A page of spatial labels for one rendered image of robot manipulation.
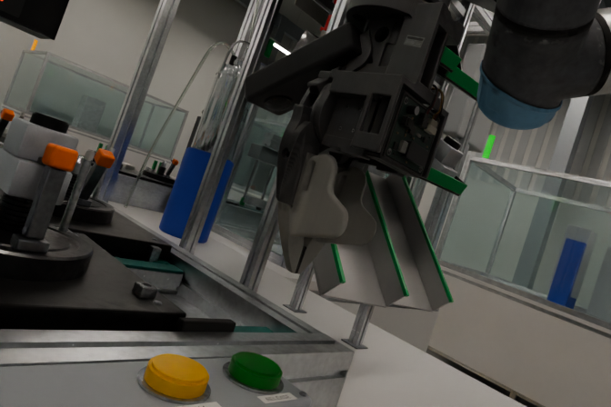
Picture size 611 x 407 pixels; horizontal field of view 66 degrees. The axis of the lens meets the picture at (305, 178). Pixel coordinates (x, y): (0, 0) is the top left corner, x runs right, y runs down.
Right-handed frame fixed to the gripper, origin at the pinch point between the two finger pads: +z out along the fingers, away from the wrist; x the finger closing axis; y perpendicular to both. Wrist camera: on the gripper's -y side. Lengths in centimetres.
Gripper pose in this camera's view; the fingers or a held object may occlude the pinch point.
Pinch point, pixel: (292, 253)
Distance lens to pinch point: 37.2
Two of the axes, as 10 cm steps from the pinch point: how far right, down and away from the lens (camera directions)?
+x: 6.4, 2.5, 7.3
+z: -3.2, 9.5, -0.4
